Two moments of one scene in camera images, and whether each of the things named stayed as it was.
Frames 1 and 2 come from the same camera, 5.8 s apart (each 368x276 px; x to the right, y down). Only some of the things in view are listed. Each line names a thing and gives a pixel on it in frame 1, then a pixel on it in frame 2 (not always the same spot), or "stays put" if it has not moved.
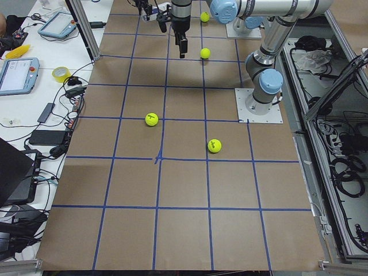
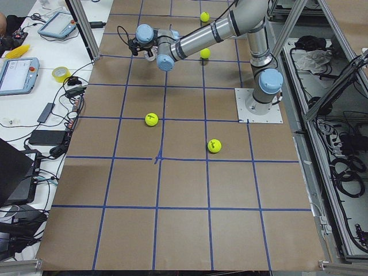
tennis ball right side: (204, 16) stays put
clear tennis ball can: (163, 11) -> (154, 52)
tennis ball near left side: (151, 119) stays put
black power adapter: (48, 137) stays put
